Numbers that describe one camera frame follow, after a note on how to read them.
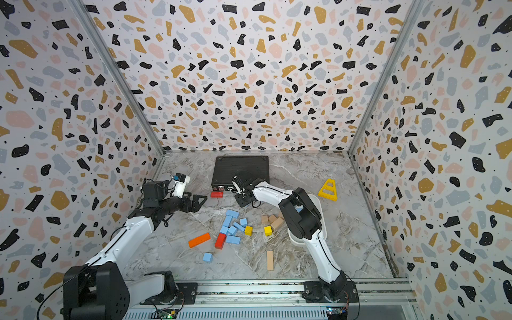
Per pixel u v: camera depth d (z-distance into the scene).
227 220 0.92
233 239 0.87
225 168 1.07
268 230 0.88
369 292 0.76
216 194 1.02
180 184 0.75
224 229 0.88
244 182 0.80
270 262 0.81
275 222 0.90
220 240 0.86
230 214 0.95
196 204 0.76
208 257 0.80
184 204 0.75
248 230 0.88
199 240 0.87
